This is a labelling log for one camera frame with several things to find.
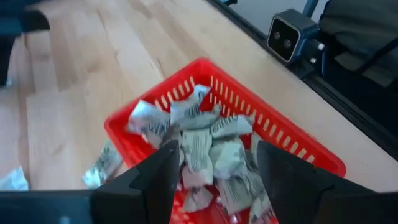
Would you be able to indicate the black table-level camera box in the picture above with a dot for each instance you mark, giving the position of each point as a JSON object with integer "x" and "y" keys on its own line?
{"x": 284, "y": 37}

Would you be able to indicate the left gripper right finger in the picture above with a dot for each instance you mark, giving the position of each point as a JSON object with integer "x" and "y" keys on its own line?
{"x": 295, "y": 193}

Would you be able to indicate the dark grey padded seat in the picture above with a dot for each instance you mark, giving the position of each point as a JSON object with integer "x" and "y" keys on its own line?
{"x": 357, "y": 25}

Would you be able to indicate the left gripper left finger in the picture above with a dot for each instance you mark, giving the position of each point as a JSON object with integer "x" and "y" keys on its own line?
{"x": 149, "y": 193}

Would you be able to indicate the red plastic slotted basket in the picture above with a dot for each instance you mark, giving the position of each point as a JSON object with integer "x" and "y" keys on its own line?
{"x": 192, "y": 70}

